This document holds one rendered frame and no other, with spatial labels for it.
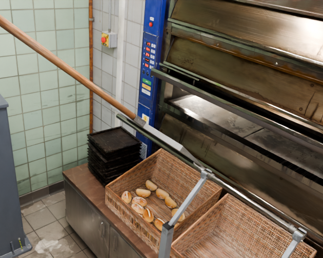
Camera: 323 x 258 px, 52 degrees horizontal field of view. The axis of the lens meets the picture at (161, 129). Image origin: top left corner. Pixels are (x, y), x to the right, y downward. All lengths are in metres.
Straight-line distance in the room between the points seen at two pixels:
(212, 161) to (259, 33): 0.80
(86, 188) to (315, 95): 1.56
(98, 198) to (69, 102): 0.98
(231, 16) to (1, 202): 1.85
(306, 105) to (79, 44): 1.83
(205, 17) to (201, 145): 0.77
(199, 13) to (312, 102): 0.77
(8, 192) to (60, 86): 0.92
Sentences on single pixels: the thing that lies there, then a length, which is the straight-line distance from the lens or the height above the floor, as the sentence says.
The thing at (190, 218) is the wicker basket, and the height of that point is 0.76.
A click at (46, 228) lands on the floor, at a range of 2.97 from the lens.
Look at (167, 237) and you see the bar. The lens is 1.62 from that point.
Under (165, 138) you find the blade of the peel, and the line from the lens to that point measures 1.57.
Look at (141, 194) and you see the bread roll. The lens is 2.26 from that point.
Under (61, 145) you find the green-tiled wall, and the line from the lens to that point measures 3.06.
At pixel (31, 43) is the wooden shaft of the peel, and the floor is 1.76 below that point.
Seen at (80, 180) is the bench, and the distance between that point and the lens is 2.45.
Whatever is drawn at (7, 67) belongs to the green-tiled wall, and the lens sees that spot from 2.61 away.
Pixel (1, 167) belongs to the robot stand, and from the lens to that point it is 2.34.
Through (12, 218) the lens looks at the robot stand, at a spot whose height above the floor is 0.33.
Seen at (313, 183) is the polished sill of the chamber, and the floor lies 1.17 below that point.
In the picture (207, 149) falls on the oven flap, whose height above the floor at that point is 1.02.
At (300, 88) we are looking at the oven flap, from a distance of 1.66.
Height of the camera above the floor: 2.07
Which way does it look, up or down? 28 degrees down
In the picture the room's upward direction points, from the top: 6 degrees clockwise
